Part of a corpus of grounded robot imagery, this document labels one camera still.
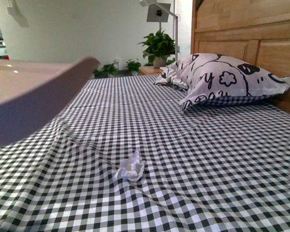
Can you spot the wooden bed frame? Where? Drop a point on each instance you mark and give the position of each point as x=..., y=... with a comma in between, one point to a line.
x=255, y=31

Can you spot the large potted green plant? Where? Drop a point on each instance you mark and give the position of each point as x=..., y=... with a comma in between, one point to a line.
x=159, y=46

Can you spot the white paper ball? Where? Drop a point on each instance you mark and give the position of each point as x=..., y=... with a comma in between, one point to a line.
x=131, y=169

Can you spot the black white checkered bed sheet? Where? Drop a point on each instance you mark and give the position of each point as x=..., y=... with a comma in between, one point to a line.
x=207, y=169

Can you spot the small potted plant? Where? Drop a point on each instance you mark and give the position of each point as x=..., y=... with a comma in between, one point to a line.
x=108, y=70
x=133, y=66

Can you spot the far wooden nightstand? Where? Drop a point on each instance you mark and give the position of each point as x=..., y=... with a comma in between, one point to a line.
x=150, y=70

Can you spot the beige plastic dustpan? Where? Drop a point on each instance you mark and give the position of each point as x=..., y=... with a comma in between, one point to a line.
x=32, y=94

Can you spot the white cartoon print pillow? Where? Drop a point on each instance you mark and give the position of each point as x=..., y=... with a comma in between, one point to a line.
x=220, y=80

